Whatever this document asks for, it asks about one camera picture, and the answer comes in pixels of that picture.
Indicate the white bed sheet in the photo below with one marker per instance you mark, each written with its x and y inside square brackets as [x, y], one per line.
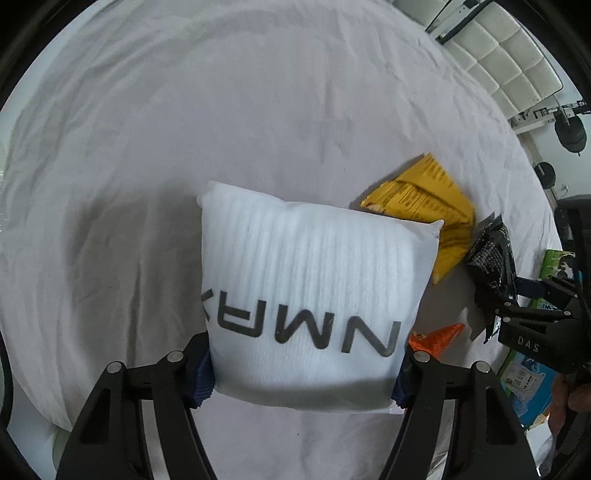
[207, 115]

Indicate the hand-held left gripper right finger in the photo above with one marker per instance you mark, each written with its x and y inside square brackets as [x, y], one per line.
[402, 384]

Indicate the white pillow with grey print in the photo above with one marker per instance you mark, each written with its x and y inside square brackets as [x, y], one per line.
[314, 295]

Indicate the green and blue box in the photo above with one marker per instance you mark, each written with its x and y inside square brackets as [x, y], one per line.
[526, 392]

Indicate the yellow snack packet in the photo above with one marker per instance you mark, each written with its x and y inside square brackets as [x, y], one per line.
[429, 203]

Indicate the white tufted chair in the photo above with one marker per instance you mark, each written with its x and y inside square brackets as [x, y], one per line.
[503, 60]

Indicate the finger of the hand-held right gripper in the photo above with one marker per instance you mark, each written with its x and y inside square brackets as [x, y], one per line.
[531, 286]
[521, 311]

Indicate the black snack packet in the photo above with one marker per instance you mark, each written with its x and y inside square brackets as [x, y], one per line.
[491, 258]

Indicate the person's right hand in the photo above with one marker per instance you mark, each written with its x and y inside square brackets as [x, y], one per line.
[575, 399]

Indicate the small black round object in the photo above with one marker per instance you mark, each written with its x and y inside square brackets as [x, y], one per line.
[545, 174]

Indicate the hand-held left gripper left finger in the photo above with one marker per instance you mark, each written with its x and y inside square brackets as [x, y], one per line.
[202, 379]

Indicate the orange snack packet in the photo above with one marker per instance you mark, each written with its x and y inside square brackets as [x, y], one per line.
[436, 339]

